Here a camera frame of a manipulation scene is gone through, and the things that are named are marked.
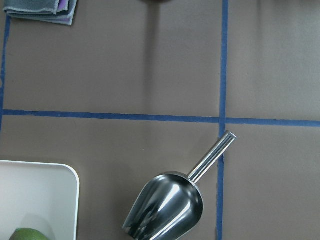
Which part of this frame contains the steel ice scoop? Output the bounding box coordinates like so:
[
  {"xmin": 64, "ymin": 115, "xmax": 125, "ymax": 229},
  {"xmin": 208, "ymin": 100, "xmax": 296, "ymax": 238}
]
[{"xmin": 122, "ymin": 131, "xmax": 237, "ymax": 240}]

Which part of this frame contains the beige plastic tray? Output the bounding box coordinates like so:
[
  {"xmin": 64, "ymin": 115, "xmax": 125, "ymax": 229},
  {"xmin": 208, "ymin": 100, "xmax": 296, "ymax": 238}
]
[{"xmin": 0, "ymin": 160, "xmax": 80, "ymax": 240}]

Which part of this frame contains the folded grey cloth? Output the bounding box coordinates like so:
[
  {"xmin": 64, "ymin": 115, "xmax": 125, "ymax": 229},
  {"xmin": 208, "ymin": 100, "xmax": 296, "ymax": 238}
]
[{"xmin": 3, "ymin": 0, "xmax": 77, "ymax": 26}]

